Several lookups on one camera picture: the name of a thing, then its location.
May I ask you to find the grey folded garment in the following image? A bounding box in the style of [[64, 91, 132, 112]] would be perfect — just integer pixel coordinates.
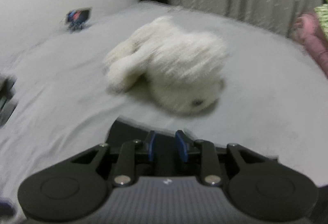
[[1, 75, 17, 127]]

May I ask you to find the phone on blue stand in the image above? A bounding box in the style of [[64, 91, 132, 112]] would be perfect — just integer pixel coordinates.
[[64, 7, 92, 32]]

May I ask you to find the green patterned cloth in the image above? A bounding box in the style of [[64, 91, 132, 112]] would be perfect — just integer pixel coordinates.
[[315, 0, 328, 38]]

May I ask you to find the pink rolled quilt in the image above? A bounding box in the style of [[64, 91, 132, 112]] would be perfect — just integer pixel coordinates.
[[294, 12, 327, 77]]

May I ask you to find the black t-shirt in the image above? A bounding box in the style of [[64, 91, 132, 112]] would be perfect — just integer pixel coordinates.
[[106, 119, 226, 180]]

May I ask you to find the white plush dog toy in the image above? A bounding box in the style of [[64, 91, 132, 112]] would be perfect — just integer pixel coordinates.
[[104, 16, 227, 114]]

